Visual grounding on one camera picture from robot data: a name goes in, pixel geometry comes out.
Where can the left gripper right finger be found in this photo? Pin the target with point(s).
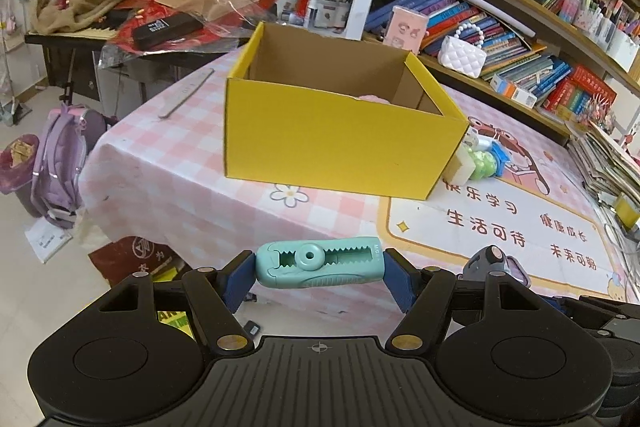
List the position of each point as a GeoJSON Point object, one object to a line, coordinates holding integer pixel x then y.
{"type": "Point", "coordinates": [424, 297]}

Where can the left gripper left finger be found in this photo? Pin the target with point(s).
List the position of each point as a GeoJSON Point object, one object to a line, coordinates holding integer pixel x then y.
{"type": "Point", "coordinates": [214, 296]}

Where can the teal correction tape dispenser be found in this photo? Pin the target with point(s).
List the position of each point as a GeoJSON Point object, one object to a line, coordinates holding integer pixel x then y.
{"type": "Point", "coordinates": [320, 262]}

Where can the white eraser block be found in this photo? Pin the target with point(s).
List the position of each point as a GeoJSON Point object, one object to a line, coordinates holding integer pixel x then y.
{"type": "Point", "coordinates": [460, 168]}

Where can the green frog toy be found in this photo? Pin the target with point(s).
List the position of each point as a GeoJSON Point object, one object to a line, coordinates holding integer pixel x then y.
{"type": "Point", "coordinates": [488, 162]}

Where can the pink checkered tablecloth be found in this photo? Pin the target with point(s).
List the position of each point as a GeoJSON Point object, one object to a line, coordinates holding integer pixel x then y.
{"type": "Point", "coordinates": [163, 180]}

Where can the cartoon desk mat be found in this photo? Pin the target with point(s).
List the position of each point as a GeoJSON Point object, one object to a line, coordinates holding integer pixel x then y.
{"type": "Point", "coordinates": [534, 212]}

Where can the yellow cardboard box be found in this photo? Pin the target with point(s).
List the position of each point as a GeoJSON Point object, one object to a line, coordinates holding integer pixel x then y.
{"type": "Point", "coordinates": [292, 115]}

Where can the yellow tape roll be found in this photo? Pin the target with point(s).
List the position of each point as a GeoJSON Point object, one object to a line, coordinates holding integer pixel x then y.
{"type": "Point", "coordinates": [627, 211]}

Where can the grey ruler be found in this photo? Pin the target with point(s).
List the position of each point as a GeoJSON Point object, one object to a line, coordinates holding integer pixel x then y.
{"type": "Point", "coordinates": [179, 97]}

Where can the pink plush toy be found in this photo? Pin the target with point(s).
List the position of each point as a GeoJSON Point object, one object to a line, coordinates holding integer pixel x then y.
{"type": "Point", "coordinates": [373, 98]}

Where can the stack of papers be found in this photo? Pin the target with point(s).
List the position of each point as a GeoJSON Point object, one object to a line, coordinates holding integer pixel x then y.
{"type": "Point", "coordinates": [606, 168]}

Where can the purple school backpack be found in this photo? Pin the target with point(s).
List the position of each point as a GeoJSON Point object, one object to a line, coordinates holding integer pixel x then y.
{"type": "Point", "coordinates": [66, 140]}

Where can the orange white small box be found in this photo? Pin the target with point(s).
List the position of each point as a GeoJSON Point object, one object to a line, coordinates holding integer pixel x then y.
{"type": "Point", "coordinates": [511, 91]}

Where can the purple trash bin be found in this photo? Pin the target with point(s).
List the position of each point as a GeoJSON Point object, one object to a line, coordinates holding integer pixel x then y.
{"type": "Point", "coordinates": [17, 163]}

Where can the white quilted mini purse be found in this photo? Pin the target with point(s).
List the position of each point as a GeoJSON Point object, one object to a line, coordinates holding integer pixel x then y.
{"type": "Point", "coordinates": [460, 56]}

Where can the pink cylindrical pen holder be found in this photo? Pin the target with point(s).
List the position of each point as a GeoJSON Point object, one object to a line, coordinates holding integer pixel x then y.
{"type": "Point", "coordinates": [406, 29]}

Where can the black rectangular box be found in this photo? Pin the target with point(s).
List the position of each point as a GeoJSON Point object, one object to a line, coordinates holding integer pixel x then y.
{"type": "Point", "coordinates": [164, 29]}

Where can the white pen cup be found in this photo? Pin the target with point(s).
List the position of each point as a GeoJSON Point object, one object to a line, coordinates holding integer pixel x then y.
{"type": "Point", "coordinates": [331, 14]}

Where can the wooden bookshelf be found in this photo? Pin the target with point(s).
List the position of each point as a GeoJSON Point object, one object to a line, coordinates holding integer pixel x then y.
{"type": "Point", "coordinates": [500, 6]}

